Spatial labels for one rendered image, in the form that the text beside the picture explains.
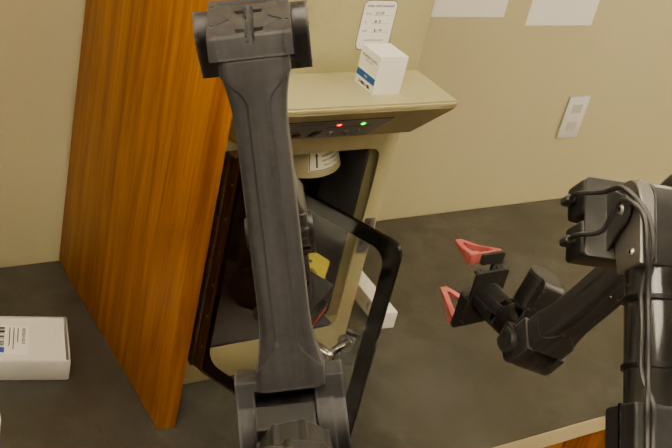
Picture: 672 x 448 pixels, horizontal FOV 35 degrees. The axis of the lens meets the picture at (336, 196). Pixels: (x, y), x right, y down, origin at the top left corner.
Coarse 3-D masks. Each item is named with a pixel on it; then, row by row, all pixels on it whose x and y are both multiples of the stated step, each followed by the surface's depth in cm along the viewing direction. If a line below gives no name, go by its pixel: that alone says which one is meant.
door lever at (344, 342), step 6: (342, 336) 152; (318, 342) 150; (342, 342) 152; (348, 342) 152; (324, 348) 149; (330, 348) 150; (336, 348) 150; (342, 348) 151; (348, 348) 152; (324, 354) 149; (330, 354) 149; (336, 354) 150; (324, 360) 149; (330, 360) 149
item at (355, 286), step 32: (320, 224) 149; (352, 224) 146; (224, 256) 162; (352, 256) 148; (384, 256) 144; (224, 288) 164; (352, 288) 149; (384, 288) 146; (224, 320) 166; (256, 320) 162; (320, 320) 154; (352, 320) 151; (224, 352) 169; (256, 352) 164; (352, 352) 153; (224, 384) 171; (352, 384) 154; (352, 416) 156
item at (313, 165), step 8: (328, 152) 171; (336, 152) 174; (296, 160) 168; (304, 160) 169; (312, 160) 169; (320, 160) 170; (328, 160) 172; (336, 160) 174; (296, 168) 168; (304, 168) 169; (312, 168) 169; (320, 168) 170; (328, 168) 172; (336, 168) 174; (304, 176) 169; (312, 176) 170; (320, 176) 171
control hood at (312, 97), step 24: (408, 72) 166; (288, 96) 148; (312, 96) 149; (336, 96) 151; (360, 96) 153; (384, 96) 155; (408, 96) 157; (432, 96) 159; (312, 120) 149; (408, 120) 162
